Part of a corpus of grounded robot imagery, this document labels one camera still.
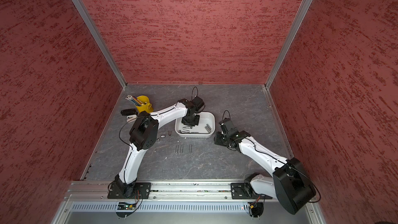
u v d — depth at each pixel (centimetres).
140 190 74
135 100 92
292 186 41
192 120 84
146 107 97
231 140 64
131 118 99
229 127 67
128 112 101
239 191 74
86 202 73
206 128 95
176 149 87
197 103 80
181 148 87
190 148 88
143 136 57
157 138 60
